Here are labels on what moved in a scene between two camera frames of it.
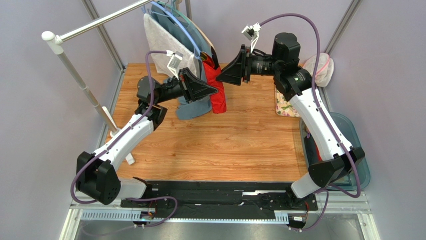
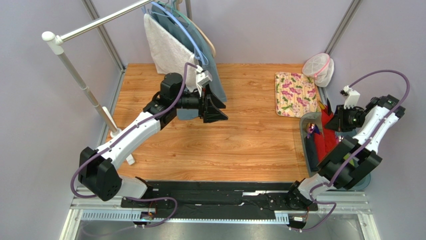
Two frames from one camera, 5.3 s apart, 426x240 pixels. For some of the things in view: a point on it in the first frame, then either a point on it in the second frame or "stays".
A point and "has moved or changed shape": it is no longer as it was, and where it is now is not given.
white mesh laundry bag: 325,71 stays
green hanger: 178,14 stays
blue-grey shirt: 185,29 stays
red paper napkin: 218,100 has moved or changed shape
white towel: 161,39 stays
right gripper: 247,64 -> 339,118
